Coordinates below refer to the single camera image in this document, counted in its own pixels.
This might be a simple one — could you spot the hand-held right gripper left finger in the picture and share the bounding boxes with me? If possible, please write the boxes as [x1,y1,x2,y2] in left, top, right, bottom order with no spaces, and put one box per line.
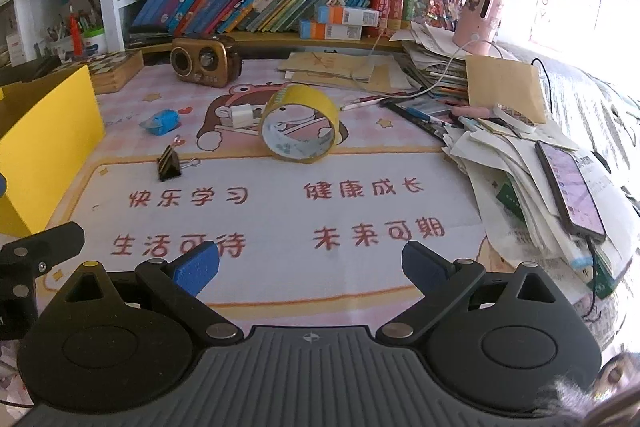
[60,241,245,342]

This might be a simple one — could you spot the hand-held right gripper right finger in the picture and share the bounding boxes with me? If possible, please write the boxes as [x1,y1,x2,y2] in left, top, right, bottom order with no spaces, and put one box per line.
[375,240,561,342]

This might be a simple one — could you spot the yellow cardboard box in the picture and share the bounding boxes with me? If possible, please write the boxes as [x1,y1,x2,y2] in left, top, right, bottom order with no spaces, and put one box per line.
[0,64,106,238]

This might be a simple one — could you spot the pink checkered desktop tablecloth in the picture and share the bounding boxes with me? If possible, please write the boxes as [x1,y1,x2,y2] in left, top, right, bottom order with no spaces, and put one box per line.
[0,42,640,408]

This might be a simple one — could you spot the printed cartoon desk mat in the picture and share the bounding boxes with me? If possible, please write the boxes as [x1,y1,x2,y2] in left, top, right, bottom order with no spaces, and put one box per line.
[30,57,506,333]

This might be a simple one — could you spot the black binder clip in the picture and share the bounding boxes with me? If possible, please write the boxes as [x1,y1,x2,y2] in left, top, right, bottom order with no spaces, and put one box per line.
[157,137,201,182]

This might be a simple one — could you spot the pile of loose papers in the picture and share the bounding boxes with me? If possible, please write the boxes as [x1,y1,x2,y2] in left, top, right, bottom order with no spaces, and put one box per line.
[400,22,640,304]

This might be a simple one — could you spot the white box with red mark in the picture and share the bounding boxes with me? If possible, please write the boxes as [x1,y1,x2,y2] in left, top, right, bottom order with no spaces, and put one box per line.
[5,32,27,66]

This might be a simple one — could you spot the pen cup with pens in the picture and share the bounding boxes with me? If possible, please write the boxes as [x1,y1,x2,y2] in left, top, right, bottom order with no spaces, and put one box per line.
[46,23,72,58]

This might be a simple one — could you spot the wooden chessboard box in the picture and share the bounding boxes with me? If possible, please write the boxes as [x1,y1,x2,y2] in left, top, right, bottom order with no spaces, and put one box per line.
[60,51,146,96]

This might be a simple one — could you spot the white power adapter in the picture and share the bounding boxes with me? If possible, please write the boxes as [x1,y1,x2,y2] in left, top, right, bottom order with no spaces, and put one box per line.
[229,104,266,128]

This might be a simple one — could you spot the black smartphone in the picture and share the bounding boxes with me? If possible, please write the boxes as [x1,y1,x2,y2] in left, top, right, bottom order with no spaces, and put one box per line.
[535,140,608,241]

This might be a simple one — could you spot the green white round container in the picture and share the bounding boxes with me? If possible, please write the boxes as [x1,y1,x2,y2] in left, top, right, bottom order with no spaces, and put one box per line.
[82,27,106,56]

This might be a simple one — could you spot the red pencil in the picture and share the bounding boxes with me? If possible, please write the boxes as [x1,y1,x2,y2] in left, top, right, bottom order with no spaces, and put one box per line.
[340,94,402,110]

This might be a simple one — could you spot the white side shelving unit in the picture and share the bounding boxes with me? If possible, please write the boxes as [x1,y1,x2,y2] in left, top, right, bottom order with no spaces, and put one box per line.
[0,0,101,62]

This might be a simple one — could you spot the brown kraft envelope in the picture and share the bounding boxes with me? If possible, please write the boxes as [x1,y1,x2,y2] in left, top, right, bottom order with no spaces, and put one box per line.
[465,54,549,126]

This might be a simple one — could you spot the yellow tape roll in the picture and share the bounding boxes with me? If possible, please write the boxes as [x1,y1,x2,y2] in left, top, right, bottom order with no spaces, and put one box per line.
[259,83,342,164]

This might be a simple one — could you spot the brown retro radio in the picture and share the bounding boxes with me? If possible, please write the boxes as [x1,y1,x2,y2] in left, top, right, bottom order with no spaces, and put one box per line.
[170,34,244,88]

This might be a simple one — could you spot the grey fuzzy cloth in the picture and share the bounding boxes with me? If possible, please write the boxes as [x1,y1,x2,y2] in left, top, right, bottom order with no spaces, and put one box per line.
[540,351,640,427]

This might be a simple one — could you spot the brown flat envelopes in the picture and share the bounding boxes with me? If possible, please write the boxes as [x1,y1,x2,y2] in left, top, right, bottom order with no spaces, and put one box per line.
[277,51,412,90]

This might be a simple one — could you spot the orange blue white carton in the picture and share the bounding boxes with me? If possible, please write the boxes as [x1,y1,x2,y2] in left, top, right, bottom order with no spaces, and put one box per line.
[317,5,380,26]
[299,21,362,40]

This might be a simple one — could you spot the pink cylindrical lamp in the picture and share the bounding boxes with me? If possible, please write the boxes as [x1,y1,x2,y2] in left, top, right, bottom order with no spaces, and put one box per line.
[452,0,505,56]

